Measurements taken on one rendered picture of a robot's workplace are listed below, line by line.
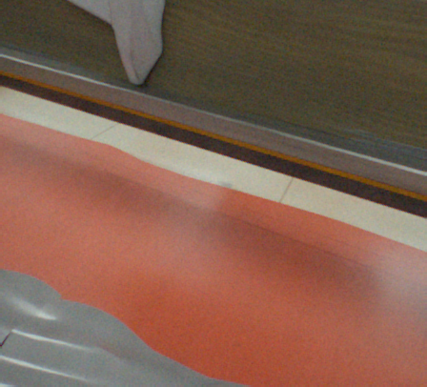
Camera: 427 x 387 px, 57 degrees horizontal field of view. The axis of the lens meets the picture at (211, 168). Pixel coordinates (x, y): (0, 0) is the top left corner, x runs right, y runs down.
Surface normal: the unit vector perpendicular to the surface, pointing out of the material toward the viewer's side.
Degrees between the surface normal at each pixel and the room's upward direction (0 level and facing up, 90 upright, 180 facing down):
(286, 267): 0
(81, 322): 7
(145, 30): 110
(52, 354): 32
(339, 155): 89
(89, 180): 0
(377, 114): 89
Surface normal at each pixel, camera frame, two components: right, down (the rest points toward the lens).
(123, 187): 0.10, -0.85
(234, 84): -0.41, 0.42
